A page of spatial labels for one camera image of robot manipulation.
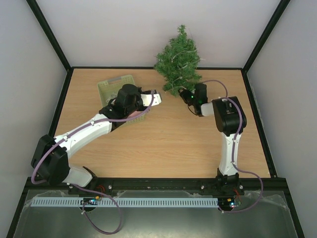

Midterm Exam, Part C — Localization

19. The small green christmas tree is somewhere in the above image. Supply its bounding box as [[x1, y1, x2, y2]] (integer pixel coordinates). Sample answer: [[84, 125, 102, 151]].
[[154, 24, 202, 96]]

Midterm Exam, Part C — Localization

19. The green plastic basket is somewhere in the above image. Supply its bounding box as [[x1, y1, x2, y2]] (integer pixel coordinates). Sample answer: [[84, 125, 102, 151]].
[[97, 75, 152, 131]]

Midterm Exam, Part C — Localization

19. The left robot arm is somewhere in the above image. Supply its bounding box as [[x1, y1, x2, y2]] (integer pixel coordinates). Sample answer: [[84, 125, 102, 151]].
[[31, 84, 161, 187]]

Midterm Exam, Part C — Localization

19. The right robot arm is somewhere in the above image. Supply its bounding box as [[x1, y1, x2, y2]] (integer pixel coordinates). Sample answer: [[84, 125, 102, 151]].
[[178, 83, 247, 194]]

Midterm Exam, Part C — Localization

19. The white slotted cable duct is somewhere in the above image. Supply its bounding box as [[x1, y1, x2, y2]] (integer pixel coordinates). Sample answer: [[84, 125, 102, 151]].
[[30, 197, 218, 208]]

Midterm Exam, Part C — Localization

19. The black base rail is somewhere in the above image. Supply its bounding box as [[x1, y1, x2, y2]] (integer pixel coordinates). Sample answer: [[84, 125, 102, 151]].
[[66, 176, 288, 196]]

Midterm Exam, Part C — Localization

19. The purple loop cable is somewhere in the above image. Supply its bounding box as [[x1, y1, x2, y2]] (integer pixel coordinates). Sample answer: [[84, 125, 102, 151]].
[[80, 192, 123, 234]]

